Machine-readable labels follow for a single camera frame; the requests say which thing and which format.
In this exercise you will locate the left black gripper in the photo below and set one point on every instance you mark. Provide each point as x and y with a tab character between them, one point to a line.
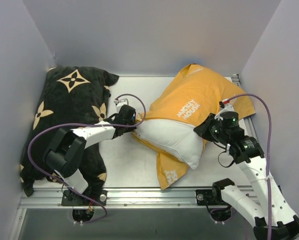
129	122

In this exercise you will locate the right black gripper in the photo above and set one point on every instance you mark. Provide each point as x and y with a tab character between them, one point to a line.
204	127

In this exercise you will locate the white pillow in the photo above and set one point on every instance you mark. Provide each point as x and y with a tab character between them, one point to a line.
174	137

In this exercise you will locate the blue and yellow pillowcase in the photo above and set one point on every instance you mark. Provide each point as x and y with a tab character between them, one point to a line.
192	95

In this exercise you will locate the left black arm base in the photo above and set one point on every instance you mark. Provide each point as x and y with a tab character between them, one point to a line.
70	199

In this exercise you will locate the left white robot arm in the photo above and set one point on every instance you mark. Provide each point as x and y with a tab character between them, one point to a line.
66	149

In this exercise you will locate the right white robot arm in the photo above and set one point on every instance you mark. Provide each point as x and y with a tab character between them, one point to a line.
272	218

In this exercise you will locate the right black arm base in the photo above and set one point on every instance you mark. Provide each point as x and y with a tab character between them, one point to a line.
205	197

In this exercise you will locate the black floral pillow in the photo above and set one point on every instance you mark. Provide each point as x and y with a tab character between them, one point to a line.
71	94

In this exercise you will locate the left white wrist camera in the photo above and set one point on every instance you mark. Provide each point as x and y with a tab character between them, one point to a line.
119	103

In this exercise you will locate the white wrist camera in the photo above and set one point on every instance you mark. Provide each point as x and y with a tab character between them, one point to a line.
225	106
119	103

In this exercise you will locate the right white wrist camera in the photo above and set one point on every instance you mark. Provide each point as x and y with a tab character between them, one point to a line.
225	106

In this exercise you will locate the aluminium front rail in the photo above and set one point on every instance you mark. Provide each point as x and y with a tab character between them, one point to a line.
118	198

